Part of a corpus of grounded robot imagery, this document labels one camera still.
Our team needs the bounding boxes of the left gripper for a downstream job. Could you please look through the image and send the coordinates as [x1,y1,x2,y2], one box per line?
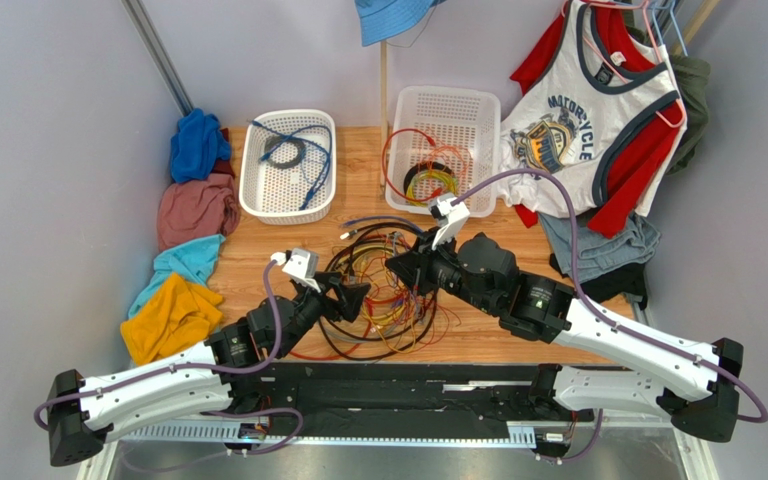
[274,271,370,358]

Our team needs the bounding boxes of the thin red wire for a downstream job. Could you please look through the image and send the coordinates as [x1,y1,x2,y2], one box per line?
[381,127,445,204]

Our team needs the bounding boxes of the blue ethernet cable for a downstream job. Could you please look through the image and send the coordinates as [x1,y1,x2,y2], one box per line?
[251,119,333,211]
[342,215,425,238]

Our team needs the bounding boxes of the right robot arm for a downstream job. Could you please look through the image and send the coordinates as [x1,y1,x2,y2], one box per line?
[385,232,768,443]

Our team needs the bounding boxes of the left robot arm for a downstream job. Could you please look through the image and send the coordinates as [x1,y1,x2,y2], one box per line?
[34,271,371,467]

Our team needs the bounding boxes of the right white basket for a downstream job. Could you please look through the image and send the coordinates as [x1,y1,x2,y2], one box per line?
[382,86,501,214]

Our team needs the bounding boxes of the white basket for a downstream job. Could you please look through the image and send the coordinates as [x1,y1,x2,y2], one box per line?
[382,86,501,214]
[239,109,337,226]

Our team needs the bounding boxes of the left white basket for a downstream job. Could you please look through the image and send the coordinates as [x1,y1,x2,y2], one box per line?
[239,109,337,226]

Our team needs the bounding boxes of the teal cloth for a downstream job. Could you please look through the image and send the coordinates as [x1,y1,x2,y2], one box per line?
[127,234,226,319]

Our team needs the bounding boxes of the yellow cloth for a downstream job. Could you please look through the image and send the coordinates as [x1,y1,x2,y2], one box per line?
[120,273,224,366]

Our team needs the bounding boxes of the pink cloth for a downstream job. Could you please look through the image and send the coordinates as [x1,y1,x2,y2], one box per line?
[156,173,241,251]

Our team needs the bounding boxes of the folded blue jeans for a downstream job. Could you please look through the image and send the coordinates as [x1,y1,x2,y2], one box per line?
[538,213,662,283]

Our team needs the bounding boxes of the white motorcycle tank top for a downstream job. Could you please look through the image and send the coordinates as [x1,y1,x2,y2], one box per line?
[496,1,686,238]

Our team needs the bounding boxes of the black garment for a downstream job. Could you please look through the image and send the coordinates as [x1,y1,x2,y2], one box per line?
[578,260,648,305]

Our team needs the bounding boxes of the blue cloth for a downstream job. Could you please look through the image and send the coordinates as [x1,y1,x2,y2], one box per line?
[170,108,232,183]

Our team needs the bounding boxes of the blue bucket hat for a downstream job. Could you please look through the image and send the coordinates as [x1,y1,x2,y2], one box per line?
[353,0,445,47]

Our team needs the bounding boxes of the green garment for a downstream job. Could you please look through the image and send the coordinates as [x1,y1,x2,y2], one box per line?
[605,27,711,177]

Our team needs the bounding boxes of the aluminium corner profile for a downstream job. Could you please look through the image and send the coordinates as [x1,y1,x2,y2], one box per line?
[121,0,194,116]

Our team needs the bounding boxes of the red ethernet cable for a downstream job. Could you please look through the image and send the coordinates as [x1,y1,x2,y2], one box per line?
[290,292,385,362]

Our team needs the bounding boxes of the thin coloured wire tangle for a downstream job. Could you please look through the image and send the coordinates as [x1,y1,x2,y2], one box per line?
[357,246,462,354]

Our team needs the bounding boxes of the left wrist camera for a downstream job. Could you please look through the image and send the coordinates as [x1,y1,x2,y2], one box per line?
[270,247,322,293]

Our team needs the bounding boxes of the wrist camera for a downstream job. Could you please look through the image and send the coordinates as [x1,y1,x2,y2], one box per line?
[270,247,322,293]
[429,193,470,250]

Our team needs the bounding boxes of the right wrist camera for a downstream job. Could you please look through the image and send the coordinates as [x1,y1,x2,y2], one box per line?
[429,193,470,250]

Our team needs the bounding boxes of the yellow ethernet cable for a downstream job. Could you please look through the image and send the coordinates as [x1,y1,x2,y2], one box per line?
[337,246,425,354]

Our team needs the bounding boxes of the long black cable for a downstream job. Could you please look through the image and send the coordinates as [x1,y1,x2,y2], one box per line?
[317,222,440,362]

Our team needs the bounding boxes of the yellow green wire coil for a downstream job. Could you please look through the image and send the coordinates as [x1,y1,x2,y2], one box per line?
[405,168,459,208]

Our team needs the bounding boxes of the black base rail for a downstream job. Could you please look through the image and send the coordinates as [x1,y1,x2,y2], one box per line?
[225,362,574,440]

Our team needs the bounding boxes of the black wire coil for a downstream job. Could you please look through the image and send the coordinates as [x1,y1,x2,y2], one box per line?
[264,136,308,170]

